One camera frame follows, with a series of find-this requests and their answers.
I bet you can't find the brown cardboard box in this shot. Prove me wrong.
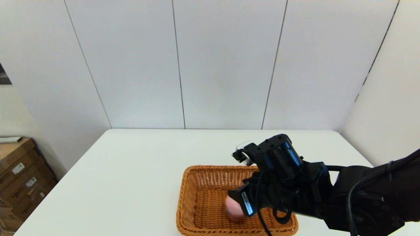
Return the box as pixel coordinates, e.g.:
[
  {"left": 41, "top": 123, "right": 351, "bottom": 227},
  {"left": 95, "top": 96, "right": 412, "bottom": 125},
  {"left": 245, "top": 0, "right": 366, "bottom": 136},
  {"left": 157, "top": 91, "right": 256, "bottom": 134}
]
[
  {"left": 0, "top": 138, "right": 46, "bottom": 189},
  {"left": 0, "top": 180, "right": 59, "bottom": 222},
  {"left": 0, "top": 166, "right": 57, "bottom": 205},
  {"left": 0, "top": 200, "right": 25, "bottom": 233}
]

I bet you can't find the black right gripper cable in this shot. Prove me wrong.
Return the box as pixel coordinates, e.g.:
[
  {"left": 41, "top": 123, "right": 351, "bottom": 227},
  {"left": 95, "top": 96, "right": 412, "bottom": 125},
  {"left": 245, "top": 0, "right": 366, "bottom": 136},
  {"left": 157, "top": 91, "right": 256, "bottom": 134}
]
[{"left": 255, "top": 177, "right": 294, "bottom": 236}]

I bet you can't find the dark wall fixture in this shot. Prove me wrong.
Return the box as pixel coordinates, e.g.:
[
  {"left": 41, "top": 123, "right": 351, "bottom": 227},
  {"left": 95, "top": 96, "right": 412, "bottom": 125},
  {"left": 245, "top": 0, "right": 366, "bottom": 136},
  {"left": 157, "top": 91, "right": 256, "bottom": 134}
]
[{"left": 0, "top": 62, "right": 13, "bottom": 86}]

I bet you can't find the pink toy peach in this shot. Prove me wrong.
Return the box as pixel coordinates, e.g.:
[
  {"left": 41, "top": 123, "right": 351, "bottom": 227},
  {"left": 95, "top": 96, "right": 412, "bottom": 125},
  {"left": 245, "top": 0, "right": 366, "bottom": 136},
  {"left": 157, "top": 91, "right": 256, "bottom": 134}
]
[{"left": 226, "top": 196, "right": 245, "bottom": 221}]

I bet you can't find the orange woven wicker basket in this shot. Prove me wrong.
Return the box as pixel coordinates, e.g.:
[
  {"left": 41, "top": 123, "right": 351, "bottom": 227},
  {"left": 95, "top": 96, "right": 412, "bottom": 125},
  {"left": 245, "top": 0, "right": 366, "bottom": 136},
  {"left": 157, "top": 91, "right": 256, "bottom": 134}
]
[{"left": 176, "top": 165, "right": 299, "bottom": 236}]

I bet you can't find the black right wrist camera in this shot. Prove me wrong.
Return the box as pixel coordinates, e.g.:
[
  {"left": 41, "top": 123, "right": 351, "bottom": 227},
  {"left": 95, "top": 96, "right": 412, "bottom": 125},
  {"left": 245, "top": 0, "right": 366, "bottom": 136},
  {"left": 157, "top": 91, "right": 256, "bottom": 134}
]
[{"left": 232, "top": 134, "right": 304, "bottom": 181}]

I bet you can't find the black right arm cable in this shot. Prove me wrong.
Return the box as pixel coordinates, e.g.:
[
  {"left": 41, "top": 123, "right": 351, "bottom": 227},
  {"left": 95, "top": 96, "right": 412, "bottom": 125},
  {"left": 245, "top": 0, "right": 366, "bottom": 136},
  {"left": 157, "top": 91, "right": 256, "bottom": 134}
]
[{"left": 347, "top": 149, "right": 420, "bottom": 236}]

